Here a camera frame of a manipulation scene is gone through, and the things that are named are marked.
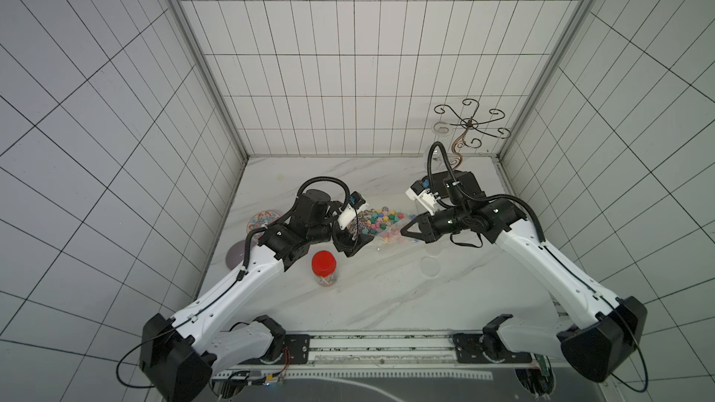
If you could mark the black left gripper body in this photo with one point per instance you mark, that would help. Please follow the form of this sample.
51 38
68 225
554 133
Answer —
341 237

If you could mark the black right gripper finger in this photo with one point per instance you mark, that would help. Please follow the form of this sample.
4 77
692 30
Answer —
424 220
426 235

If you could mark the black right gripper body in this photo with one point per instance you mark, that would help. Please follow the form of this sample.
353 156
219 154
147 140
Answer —
427 223

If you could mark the small clear candy jar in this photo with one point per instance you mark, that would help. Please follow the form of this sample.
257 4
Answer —
435 249

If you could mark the pile of star candies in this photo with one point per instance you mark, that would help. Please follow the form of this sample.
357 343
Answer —
375 220

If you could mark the clear large jar lid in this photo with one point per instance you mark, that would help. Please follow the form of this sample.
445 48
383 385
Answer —
430 267

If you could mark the colourful candy jar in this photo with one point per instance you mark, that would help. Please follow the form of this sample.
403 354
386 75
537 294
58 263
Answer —
390 236

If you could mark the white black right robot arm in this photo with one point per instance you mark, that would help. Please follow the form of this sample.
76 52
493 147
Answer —
598 330

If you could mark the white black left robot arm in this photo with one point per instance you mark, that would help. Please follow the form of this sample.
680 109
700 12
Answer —
179 355

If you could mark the red lid candy jar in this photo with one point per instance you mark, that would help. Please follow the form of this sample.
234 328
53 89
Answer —
324 267

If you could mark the copper glass rack dark base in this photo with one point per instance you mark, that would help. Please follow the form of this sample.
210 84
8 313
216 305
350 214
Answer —
471 132

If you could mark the colourful patterned plate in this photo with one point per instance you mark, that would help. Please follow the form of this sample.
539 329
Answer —
262 219

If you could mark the clear hanging wine glass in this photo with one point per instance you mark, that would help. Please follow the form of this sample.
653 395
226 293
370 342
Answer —
442 128

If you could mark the grey purple plate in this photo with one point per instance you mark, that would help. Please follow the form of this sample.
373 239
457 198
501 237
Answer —
235 255

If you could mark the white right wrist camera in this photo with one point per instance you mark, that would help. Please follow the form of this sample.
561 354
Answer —
420 192

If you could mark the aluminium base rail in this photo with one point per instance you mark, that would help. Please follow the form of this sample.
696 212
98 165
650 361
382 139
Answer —
385 349

